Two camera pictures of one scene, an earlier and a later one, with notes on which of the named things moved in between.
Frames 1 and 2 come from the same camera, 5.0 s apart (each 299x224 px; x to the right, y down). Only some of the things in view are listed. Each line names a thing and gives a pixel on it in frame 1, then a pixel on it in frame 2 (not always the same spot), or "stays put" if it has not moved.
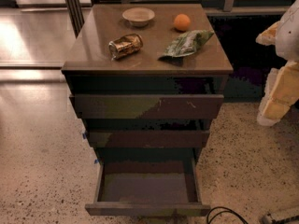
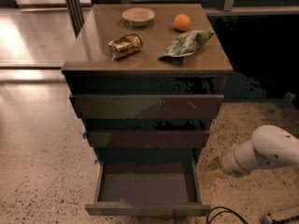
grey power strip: (266, 219) stays put
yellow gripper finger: (268, 36) -> (213, 164)
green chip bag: (184, 45) stays put
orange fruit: (181, 21) stays put
